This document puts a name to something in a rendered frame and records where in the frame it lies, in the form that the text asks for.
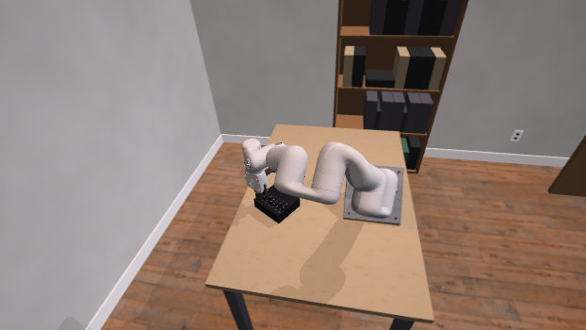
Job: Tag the black lighting desk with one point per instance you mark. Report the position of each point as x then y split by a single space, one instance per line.
286 204

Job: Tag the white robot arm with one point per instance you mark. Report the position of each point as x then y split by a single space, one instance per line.
334 158

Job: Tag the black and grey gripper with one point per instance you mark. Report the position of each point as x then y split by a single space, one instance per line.
258 183

